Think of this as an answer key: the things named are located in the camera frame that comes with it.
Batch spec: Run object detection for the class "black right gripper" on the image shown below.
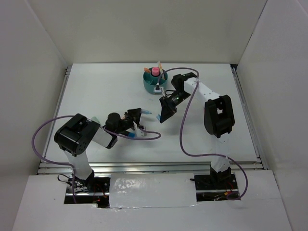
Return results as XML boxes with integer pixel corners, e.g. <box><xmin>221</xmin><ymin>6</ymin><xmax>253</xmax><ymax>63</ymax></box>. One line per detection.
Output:
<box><xmin>160</xmin><ymin>91</ymin><xmax>191</xmax><ymax>123</ymax></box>

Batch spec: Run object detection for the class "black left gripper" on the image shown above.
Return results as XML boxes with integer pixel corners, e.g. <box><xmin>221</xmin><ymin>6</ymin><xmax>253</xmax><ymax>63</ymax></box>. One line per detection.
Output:
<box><xmin>115</xmin><ymin>107</ymin><xmax>141</xmax><ymax>135</ymax></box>

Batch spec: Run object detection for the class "blue capped clear highlighter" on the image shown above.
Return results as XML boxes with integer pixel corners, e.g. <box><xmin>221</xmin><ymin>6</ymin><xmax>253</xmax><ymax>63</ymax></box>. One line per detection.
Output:
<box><xmin>141</xmin><ymin>109</ymin><xmax>152</xmax><ymax>115</ymax></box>

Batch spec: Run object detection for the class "pink capped marker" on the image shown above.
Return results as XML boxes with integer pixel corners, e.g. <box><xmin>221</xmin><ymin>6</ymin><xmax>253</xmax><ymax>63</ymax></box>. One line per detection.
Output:
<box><xmin>151</xmin><ymin>67</ymin><xmax>160</xmax><ymax>77</ymax></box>

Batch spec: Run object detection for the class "grey orange highlighter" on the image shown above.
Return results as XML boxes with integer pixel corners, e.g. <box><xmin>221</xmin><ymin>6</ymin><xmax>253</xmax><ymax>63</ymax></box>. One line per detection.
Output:
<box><xmin>144</xmin><ymin>68</ymin><xmax>151</xmax><ymax>74</ymax></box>

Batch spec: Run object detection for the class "thin orange pen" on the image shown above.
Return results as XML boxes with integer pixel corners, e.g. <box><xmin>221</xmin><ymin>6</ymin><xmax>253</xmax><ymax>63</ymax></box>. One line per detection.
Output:
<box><xmin>159</xmin><ymin>68</ymin><xmax>165</xmax><ymax>80</ymax></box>

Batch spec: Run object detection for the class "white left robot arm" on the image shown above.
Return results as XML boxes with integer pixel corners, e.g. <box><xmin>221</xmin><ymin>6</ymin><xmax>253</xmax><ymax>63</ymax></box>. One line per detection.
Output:
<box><xmin>54</xmin><ymin>108</ymin><xmax>143</xmax><ymax>192</ymax></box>

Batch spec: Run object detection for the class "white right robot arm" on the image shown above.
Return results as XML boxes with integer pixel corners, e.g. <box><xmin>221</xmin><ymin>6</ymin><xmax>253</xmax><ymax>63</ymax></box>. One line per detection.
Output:
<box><xmin>158</xmin><ymin>72</ymin><xmax>235</xmax><ymax>189</ymax></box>

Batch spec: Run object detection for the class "black blue highlighter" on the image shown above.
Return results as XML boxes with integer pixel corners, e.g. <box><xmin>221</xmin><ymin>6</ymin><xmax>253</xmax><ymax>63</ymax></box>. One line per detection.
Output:
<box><xmin>124</xmin><ymin>131</ymin><xmax>135</xmax><ymax>138</ymax></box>

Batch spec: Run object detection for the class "teal round organizer container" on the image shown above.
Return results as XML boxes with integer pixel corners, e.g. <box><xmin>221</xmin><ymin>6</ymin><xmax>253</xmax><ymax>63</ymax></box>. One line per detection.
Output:
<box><xmin>143</xmin><ymin>72</ymin><xmax>168</xmax><ymax>94</ymax></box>

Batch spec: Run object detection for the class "green highlighter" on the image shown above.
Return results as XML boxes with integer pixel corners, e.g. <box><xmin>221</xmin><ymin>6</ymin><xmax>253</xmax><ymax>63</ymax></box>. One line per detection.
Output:
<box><xmin>91</xmin><ymin>116</ymin><xmax>100</xmax><ymax>124</ymax></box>

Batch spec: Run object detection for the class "white foil cover plate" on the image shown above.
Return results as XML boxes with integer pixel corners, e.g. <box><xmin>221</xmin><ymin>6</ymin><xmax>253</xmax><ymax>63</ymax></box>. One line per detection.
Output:
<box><xmin>109</xmin><ymin>173</ymin><xmax>197</xmax><ymax>208</ymax></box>

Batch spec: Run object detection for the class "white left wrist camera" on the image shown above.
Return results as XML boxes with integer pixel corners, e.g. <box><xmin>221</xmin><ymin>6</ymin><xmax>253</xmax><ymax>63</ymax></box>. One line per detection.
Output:
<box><xmin>133</xmin><ymin>122</ymin><xmax>145</xmax><ymax>140</ymax></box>

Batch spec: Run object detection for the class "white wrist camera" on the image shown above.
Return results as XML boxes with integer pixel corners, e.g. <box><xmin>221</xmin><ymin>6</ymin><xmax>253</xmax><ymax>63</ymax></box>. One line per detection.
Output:
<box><xmin>133</xmin><ymin>122</ymin><xmax>145</xmax><ymax>140</ymax></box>
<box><xmin>153</xmin><ymin>85</ymin><xmax>165</xmax><ymax>96</ymax></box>

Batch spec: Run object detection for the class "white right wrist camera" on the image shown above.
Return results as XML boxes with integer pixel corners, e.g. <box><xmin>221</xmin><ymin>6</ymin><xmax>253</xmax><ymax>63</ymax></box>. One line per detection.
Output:
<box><xmin>153</xmin><ymin>85</ymin><xmax>165</xmax><ymax>96</ymax></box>

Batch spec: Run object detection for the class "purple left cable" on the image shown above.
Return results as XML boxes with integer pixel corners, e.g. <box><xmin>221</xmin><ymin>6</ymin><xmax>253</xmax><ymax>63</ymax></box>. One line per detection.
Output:
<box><xmin>32</xmin><ymin>115</ymin><xmax>162</xmax><ymax>205</ymax></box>

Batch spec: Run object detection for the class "purple cable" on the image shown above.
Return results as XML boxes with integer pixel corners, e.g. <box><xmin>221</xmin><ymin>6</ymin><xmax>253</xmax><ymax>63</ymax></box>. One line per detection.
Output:
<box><xmin>32</xmin><ymin>115</ymin><xmax>162</xmax><ymax>205</ymax></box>
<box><xmin>156</xmin><ymin>67</ymin><xmax>249</xmax><ymax>201</ymax></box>

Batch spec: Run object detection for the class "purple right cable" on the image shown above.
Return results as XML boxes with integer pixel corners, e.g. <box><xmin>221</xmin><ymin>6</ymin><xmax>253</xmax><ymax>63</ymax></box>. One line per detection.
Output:
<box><xmin>156</xmin><ymin>67</ymin><xmax>249</xmax><ymax>201</ymax></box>

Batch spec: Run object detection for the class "aluminium rail frame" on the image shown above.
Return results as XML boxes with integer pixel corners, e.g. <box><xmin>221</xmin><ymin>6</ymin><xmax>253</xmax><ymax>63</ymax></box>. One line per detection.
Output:
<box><xmin>37</xmin><ymin>64</ymin><xmax>268</xmax><ymax>175</ymax></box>

